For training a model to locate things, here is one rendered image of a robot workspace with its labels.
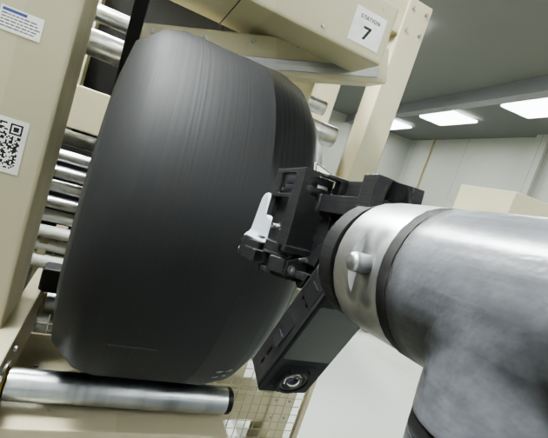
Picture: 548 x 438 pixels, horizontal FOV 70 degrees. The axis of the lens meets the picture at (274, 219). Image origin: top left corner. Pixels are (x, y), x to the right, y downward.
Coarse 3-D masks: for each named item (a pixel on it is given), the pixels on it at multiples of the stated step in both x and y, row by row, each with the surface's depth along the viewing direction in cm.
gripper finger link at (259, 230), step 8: (264, 200) 37; (264, 208) 37; (256, 216) 38; (264, 216) 36; (256, 224) 38; (264, 224) 35; (248, 232) 39; (256, 232) 37; (264, 232) 35; (264, 240) 34
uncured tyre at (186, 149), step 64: (128, 64) 50; (192, 64) 50; (256, 64) 60; (128, 128) 44; (192, 128) 45; (256, 128) 50; (128, 192) 42; (192, 192) 44; (256, 192) 47; (64, 256) 49; (128, 256) 43; (192, 256) 45; (64, 320) 48; (128, 320) 46; (192, 320) 48; (256, 320) 51
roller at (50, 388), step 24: (24, 384) 55; (48, 384) 56; (72, 384) 57; (96, 384) 59; (120, 384) 60; (144, 384) 62; (168, 384) 64; (192, 384) 66; (144, 408) 61; (168, 408) 63; (192, 408) 64; (216, 408) 65
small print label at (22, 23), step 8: (0, 8) 50; (8, 8) 51; (0, 16) 51; (8, 16) 51; (16, 16) 51; (24, 16) 52; (32, 16) 52; (0, 24) 51; (8, 24) 51; (16, 24) 51; (24, 24) 52; (32, 24) 52; (40, 24) 52; (16, 32) 52; (24, 32) 52; (32, 32) 52; (40, 32) 52
